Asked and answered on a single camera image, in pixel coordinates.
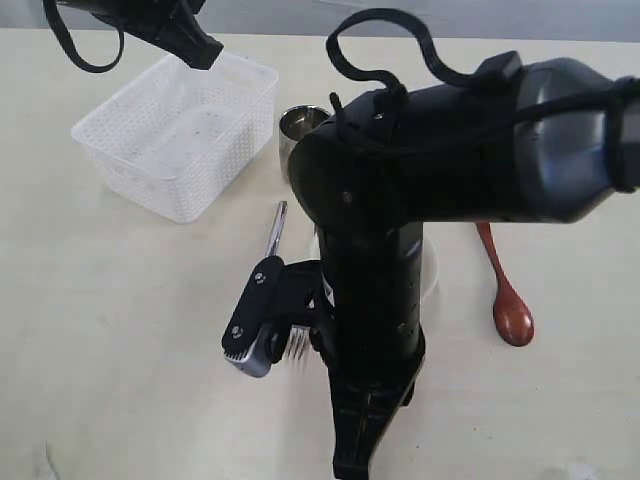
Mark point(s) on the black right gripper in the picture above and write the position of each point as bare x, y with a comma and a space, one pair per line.
365, 402

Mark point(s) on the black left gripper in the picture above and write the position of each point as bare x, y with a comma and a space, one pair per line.
170, 25

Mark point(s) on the silver metal fork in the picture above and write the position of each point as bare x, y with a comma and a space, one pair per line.
297, 347

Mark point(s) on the white ceramic bowl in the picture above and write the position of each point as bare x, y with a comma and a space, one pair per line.
429, 265

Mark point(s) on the black metal cup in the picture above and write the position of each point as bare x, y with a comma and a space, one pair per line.
293, 125

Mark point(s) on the brown wooden spoon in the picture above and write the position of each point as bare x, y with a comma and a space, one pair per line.
512, 317

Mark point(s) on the silver table knife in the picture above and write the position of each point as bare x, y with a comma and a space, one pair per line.
277, 229

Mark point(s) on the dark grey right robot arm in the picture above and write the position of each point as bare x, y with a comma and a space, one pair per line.
539, 143

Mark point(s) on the white woven plastic basket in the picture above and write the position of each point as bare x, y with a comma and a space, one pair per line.
174, 138

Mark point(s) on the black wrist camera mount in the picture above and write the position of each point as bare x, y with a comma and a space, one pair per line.
276, 296

